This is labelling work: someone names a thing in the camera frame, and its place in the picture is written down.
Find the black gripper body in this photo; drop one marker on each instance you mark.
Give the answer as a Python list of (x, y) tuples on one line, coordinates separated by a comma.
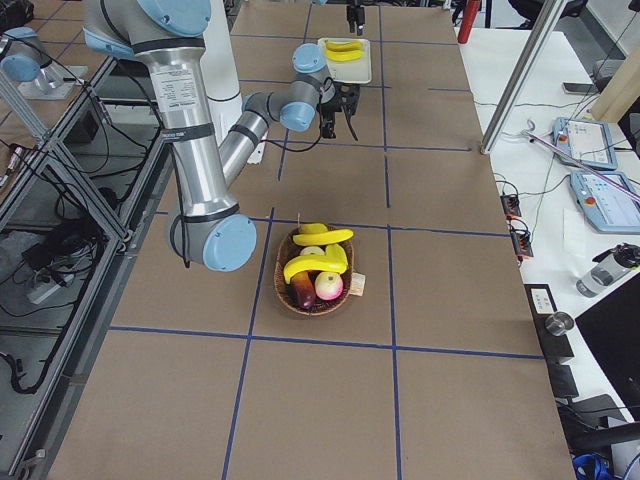
[(354, 12), (330, 109)]

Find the yellow banana moved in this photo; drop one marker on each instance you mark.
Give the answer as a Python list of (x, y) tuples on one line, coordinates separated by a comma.
[(343, 56), (343, 46)]

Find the yellow banana basket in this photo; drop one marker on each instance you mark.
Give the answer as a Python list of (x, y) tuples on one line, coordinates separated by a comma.
[(319, 234), (313, 263)]

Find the yellow banana front basket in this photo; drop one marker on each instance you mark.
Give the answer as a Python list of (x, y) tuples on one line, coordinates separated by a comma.
[(313, 263)]

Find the yellow starfruit in basket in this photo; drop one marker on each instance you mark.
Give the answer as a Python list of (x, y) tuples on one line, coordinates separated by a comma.
[(336, 252)]

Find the woven wicker basket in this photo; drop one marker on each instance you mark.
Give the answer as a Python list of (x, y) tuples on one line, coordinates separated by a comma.
[(289, 250)]

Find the paper tag on basket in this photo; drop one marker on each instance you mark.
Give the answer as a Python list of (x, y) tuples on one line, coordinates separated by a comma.
[(357, 285)]

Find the white rectangular plastic tray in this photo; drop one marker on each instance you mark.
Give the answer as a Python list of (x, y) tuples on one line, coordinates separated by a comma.
[(356, 72)]

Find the red fire extinguisher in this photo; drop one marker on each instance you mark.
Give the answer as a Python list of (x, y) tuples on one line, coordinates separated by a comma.
[(469, 16)]

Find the pale green apple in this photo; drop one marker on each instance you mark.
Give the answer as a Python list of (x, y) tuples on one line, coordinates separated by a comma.
[(312, 250)]

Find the red orange mango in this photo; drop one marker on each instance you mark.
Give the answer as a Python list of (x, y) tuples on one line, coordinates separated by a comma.
[(304, 290)]

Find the orange circuit board upper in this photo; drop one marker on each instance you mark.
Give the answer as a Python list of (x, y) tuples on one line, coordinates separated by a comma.
[(511, 206)]

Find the orange circuit board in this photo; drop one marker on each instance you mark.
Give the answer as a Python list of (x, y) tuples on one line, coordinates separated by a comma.
[(511, 206), (521, 241)]

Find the reacher grabber stick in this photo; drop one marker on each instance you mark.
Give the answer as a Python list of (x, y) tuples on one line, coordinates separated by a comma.
[(579, 164)]

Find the orange circuit board lower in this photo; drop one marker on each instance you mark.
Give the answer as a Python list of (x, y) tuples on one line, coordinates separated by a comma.
[(521, 241)]

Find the upper teach pendant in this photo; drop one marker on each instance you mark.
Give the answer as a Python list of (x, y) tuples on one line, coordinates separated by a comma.
[(586, 140)]

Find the teach pendant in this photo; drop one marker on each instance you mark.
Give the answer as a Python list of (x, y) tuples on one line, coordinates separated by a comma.
[(586, 140), (606, 201)]

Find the lower teach pendant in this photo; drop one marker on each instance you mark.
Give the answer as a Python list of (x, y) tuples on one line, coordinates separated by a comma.
[(606, 201)]

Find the small steel cup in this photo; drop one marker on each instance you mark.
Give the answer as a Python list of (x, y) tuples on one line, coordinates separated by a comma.
[(559, 323)]

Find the clear water bottle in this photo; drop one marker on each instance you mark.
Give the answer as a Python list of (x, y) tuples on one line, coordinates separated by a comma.
[(611, 266)]

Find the white pedestal column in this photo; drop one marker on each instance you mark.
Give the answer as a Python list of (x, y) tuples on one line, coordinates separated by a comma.
[(227, 70)]

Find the aluminium frame post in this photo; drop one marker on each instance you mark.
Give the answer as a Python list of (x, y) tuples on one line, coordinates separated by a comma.
[(549, 16)]

